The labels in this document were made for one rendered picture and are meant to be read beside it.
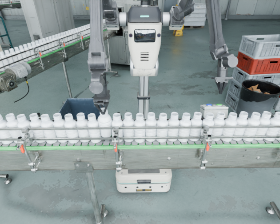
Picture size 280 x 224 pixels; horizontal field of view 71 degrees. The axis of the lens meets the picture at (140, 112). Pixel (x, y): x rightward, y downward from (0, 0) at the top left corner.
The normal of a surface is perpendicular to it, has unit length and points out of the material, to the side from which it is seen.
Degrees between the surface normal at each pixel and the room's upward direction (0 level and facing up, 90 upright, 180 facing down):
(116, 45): 90
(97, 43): 60
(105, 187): 0
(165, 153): 90
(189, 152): 90
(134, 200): 0
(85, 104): 90
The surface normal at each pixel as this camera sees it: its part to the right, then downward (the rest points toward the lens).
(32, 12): -0.29, 0.52
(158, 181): 0.02, 0.55
